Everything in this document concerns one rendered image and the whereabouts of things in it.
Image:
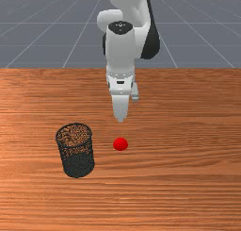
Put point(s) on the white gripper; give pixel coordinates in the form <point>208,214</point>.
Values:
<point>120,96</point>

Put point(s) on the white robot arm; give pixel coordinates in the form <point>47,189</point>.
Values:
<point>120,49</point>

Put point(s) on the red ball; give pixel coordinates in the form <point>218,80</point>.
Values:
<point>120,144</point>

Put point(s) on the dark mesh basket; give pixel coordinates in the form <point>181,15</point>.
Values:
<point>75,153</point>

